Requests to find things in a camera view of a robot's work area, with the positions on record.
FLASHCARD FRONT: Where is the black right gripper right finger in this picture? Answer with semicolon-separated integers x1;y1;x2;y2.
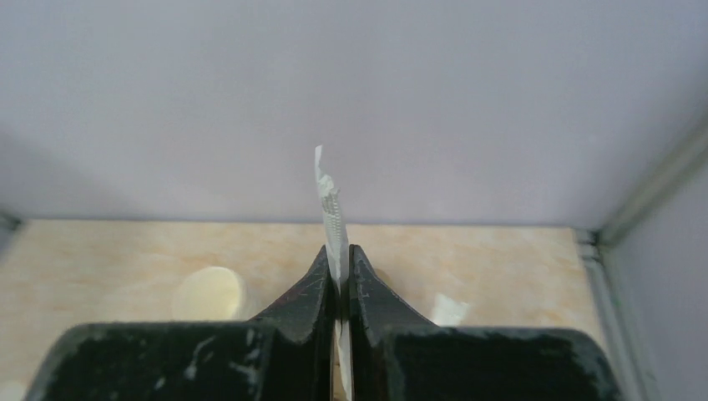
349;245;622;400

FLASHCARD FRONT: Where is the stack of white paper cups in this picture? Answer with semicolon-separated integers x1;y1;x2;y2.
171;266;248;321

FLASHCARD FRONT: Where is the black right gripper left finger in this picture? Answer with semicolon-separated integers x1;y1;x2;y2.
26;251;335;400

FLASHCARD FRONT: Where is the white straw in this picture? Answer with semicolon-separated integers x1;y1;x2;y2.
315;145;354;400

